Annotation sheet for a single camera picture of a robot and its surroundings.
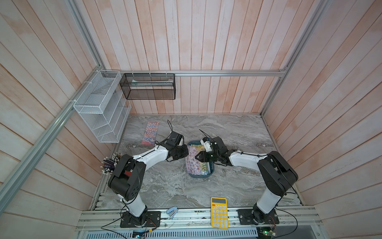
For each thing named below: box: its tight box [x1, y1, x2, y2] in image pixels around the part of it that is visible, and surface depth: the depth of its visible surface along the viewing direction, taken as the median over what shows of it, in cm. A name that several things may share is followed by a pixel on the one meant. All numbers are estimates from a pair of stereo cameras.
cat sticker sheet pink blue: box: [141, 121, 160, 145], surface depth 112 cm
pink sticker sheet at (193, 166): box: [185, 144, 208, 176], surface depth 90 cm
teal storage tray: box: [185, 140, 215, 179], surface depth 90 cm
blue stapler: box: [166, 206, 179, 220], surface depth 76 cm
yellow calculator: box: [210, 197, 229, 230], surface depth 76 cm
